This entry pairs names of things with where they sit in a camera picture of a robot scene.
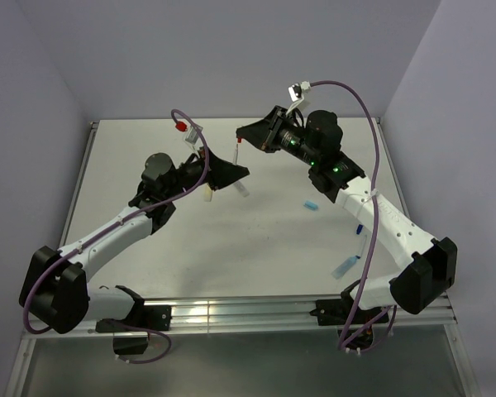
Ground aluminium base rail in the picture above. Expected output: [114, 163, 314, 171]
[70, 294, 457, 337]

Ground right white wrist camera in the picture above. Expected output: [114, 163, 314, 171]
[286, 81, 311, 116]

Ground clear orange highlighter pen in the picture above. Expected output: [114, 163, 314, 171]
[233, 180, 250, 198]

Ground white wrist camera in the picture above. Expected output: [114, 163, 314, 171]
[175, 121, 202, 154]
[286, 81, 311, 116]

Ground clear blue highlighter pen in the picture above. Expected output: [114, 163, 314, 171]
[331, 256, 360, 280]

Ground thin blue pen refill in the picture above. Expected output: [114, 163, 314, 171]
[356, 234, 368, 258]

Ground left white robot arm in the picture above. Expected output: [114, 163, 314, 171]
[19, 148, 250, 334]

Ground yellow highlighter pen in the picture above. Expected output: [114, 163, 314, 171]
[203, 184, 213, 202]

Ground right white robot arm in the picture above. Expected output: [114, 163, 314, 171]
[236, 106, 458, 323]

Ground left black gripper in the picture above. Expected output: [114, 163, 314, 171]
[164, 146, 249, 199]

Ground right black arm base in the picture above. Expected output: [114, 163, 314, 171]
[309, 298, 382, 327]

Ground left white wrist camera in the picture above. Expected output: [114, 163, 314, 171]
[175, 121, 202, 154]

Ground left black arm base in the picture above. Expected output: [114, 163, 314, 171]
[120, 304, 172, 332]

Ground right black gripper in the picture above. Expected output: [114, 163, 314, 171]
[236, 106, 319, 167]

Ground light blue pen cap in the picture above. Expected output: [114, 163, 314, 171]
[304, 201, 318, 211]

